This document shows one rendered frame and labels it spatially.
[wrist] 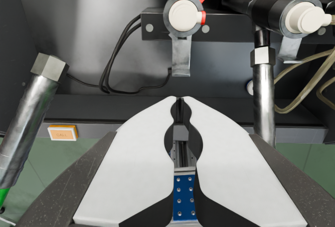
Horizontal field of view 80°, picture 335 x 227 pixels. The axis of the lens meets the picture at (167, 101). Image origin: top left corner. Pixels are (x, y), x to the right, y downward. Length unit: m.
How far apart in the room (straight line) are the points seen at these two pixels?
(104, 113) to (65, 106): 0.10
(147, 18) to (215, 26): 0.09
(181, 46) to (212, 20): 0.15
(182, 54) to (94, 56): 0.36
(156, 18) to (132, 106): 0.23
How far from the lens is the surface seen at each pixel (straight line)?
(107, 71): 0.28
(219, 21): 0.30
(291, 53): 0.18
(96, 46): 0.49
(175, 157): 1.08
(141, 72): 0.48
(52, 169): 2.20
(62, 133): 0.45
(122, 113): 0.45
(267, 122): 0.20
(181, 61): 0.16
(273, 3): 0.19
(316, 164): 2.24
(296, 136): 0.49
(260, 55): 0.21
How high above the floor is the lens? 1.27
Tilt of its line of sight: 61 degrees down
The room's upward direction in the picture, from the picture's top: 178 degrees counter-clockwise
